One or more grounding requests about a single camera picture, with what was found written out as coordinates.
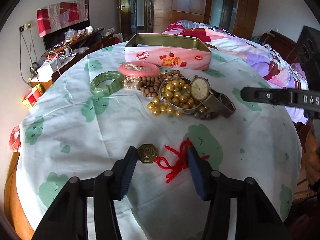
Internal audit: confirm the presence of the bronze bagua pendant red cord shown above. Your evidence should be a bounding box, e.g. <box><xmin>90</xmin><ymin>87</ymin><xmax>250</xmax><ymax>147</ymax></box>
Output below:
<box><xmin>137</xmin><ymin>138</ymin><xmax>210</xmax><ymax>184</ymax></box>

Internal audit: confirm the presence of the gold face wristwatch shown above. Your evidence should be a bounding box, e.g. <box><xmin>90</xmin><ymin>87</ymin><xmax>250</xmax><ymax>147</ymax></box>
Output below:
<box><xmin>190</xmin><ymin>75</ymin><xmax>236</xmax><ymax>119</ymax></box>

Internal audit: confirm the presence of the silver metal bangle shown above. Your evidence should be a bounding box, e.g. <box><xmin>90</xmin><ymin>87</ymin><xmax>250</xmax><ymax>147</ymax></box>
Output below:
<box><xmin>159</xmin><ymin>77</ymin><xmax>203</xmax><ymax>115</ymax></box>

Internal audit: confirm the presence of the golden pearl necklace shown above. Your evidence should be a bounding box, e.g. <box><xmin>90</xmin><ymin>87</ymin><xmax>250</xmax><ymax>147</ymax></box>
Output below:
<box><xmin>146</xmin><ymin>78</ymin><xmax>213</xmax><ymax>118</ymax></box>

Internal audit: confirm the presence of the brown wooden bead necklace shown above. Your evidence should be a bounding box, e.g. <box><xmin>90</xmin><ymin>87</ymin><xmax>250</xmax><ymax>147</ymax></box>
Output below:
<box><xmin>135</xmin><ymin>69</ymin><xmax>185</xmax><ymax>98</ymax></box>

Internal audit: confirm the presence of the pink patchwork quilt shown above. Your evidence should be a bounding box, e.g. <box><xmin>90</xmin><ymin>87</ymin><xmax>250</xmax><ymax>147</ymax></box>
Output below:
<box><xmin>162</xmin><ymin>19</ymin><xmax>309</xmax><ymax>124</ymax></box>

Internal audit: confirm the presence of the wooden bed headboard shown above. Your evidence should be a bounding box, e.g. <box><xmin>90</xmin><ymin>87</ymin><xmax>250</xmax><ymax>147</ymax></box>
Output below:
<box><xmin>259</xmin><ymin>30</ymin><xmax>296</xmax><ymax>59</ymax></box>

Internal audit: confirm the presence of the pink Genji tin box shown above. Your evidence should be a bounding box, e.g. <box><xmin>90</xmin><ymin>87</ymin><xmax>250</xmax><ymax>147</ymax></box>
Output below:
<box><xmin>124</xmin><ymin>33</ymin><xmax>212</xmax><ymax>71</ymax></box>

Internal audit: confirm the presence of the wooden wardrobe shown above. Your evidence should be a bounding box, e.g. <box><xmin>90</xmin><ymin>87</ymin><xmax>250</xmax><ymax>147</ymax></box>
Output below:
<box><xmin>153</xmin><ymin>0</ymin><xmax>259</xmax><ymax>40</ymax></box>

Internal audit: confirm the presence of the red plastic bag bin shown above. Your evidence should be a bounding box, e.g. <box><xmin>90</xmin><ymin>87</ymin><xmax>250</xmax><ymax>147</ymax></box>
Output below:
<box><xmin>9</xmin><ymin>126</ymin><xmax>21</xmax><ymax>152</ymax></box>

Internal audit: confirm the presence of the red yellow carton box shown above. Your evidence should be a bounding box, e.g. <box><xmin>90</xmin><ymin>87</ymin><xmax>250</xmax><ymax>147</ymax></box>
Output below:
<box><xmin>22</xmin><ymin>84</ymin><xmax>44</xmax><ymax>109</ymax></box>

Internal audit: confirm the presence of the pink plastic bangle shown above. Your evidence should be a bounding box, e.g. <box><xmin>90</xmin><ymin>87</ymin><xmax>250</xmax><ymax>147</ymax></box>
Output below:
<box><xmin>119</xmin><ymin>61</ymin><xmax>160</xmax><ymax>77</ymax></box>

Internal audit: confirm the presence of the white appliance box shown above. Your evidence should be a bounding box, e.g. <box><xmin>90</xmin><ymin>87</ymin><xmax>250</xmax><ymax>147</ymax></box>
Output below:
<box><xmin>36</xmin><ymin>57</ymin><xmax>61</xmax><ymax>82</ymax></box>

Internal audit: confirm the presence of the wooden tv cabinet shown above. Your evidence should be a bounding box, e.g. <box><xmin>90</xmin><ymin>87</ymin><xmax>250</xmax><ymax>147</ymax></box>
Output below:
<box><xmin>28</xmin><ymin>28</ymin><xmax>114</xmax><ymax>90</ymax></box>

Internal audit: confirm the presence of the black television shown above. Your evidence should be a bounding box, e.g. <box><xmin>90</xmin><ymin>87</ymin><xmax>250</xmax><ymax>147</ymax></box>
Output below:
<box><xmin>42</xmin><ymin>0</ymin><xmax>91</xmax><ymax>51</ymax></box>

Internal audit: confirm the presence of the wooden door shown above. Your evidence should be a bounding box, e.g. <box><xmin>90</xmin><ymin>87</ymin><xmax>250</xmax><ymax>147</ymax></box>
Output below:
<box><xmin>118</xmin><ymin>0</ymin><xmax>132</xmax><ymax>40</ymax></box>

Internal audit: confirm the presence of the red patchwork tv cover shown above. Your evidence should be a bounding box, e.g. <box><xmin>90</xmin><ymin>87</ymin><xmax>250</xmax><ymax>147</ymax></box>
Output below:
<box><xmin>36</xmin><ymin>0</ymin><xmax>89</xmax><ymax>37</ymax></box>

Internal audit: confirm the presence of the green jade bracelet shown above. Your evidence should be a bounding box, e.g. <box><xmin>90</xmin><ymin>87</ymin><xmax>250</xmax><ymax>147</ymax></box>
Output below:
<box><xmin>89</xmin><ymin>70</ymin><xmax>125</xmax><ymax>99</ymax></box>

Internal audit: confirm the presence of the white pearl necklace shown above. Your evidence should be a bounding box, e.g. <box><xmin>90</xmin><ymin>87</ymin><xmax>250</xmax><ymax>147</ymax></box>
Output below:
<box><xmin>123</xmin><ymin>63</ymin><xmax>151</xmax><ymax>90</ymax></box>

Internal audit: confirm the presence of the wall power socket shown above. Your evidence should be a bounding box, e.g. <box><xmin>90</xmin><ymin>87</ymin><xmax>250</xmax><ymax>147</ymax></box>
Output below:
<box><xmin>19</xmin><ymin>23</ymin><xmax>31</xmax><ymax>33</ymax></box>

